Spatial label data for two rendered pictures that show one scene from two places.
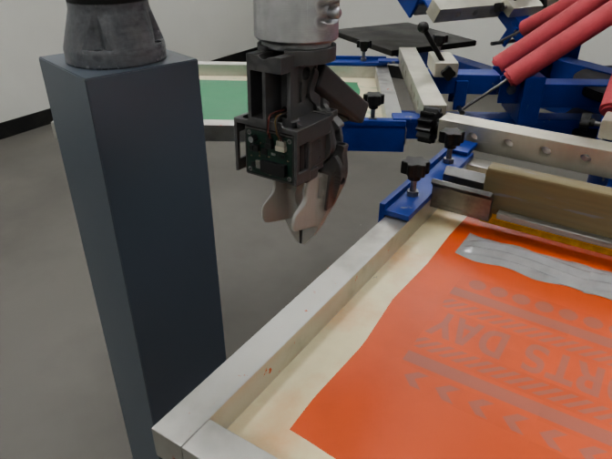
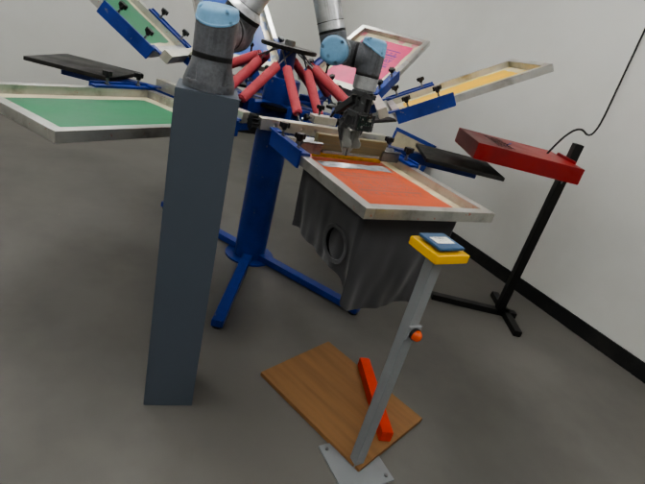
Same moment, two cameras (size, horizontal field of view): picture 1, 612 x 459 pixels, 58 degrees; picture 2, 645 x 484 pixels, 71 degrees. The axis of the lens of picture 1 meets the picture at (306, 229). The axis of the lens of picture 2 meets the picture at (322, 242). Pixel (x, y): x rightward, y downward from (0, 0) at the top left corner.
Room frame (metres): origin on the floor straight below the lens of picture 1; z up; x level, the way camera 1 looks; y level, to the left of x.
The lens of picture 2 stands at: (-0.08, 1.38, 1.43)
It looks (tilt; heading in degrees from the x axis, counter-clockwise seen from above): 24 degrees down; 293
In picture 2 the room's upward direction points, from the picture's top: 15 degrees clockwise
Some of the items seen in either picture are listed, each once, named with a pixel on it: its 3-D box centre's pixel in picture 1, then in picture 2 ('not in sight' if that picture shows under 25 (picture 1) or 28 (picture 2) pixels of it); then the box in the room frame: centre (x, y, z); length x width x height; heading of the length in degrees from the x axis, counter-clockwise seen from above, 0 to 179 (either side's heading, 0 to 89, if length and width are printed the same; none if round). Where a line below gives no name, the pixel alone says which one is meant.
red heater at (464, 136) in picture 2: not in sight; (514, 154); (0.14, -1.54, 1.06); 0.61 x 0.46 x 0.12; 27
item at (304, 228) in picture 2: not in sight; (328, 224); (0.57, -0.13, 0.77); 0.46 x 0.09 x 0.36; 147
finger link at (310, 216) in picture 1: (306, 214); (354, 143); (0.50, 0.00, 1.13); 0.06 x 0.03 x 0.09; 147
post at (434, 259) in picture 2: not in sight; (393, 368); (0.11, 0.09, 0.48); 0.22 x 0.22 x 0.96; 57
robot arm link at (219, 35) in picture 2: not in sight; (217, 29); (0.89, 0.29, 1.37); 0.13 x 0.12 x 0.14; 112
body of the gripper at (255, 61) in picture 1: (291, 110); (359, 110); (0.51, 0.01, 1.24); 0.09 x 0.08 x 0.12; 147
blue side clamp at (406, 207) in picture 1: (429, 190); (288, 147); (0.87, -0.22, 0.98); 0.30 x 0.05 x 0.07; 147
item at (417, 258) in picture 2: not in sight; (396, 261); (0.27, -0.16, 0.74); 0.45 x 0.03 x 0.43; 57
